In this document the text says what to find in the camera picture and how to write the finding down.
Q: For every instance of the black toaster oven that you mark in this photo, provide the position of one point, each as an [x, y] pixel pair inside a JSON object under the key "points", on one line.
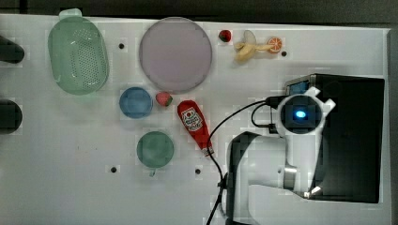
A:
{"points": [[348, 166]]}

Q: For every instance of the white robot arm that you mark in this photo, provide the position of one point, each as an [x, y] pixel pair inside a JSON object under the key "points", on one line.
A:
{"points": [[287, 160]]}

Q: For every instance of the red ketchup bottle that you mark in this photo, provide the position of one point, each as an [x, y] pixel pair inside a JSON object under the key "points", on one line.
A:
{"points": [[194, 122]]}

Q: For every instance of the green cup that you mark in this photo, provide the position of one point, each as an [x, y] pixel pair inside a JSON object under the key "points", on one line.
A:
{"points": [[155, 150]]}

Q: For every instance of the lilac round plate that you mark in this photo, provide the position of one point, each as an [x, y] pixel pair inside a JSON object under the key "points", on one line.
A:
{"points": [[175, 54]]}

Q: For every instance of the blue bowl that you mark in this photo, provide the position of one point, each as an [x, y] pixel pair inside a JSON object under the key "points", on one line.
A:
{"points": [[136, 103]]}

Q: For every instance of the peeled banana toy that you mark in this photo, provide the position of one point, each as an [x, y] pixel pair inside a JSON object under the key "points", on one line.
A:
{"points": [[248, 47]]}

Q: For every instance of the dark red strawberry toy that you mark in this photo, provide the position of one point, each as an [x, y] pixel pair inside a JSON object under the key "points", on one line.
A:
{"points": [[225, 35]]}

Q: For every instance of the orange slice toy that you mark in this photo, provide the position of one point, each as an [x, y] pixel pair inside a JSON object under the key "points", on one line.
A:
{"points": [[276, 44]]}

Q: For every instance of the green perforated colander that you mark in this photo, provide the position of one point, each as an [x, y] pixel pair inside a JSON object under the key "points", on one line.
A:
{"points": [[78, 54]]}

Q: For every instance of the black cylinder post lower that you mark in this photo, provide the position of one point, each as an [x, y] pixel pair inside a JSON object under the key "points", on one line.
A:
{"points": [[11, 116]]}

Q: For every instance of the black cylinder post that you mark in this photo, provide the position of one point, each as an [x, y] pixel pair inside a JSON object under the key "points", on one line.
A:
{"points": [[11, 116], [10, 52]]}

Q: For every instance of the black cylinder post upper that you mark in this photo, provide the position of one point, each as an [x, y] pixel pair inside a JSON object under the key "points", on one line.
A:
{"points": [[10, 52]]}

